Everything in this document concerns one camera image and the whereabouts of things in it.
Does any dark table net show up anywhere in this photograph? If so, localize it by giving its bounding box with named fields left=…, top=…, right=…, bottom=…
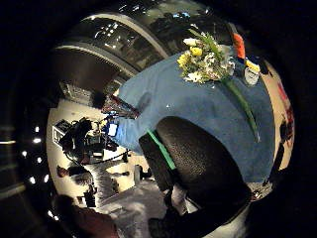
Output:
left=100, top=93, right=142, bottom=120

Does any white bottle with yellow cap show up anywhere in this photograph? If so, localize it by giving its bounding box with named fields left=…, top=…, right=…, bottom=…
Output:
left=243, top=59, right=262, bottom=87

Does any bouquet of yellow white flowers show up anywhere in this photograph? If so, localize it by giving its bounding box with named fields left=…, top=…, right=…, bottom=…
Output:
left=176, top=29, right=262, bottom=144

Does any black camera on tripod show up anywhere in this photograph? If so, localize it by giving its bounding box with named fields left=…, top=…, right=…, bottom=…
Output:
left=58, top=116, right=131, bottom=167

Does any orange handled tool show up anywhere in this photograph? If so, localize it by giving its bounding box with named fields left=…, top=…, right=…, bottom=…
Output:
left=230, top=31, right=248, bottom=61

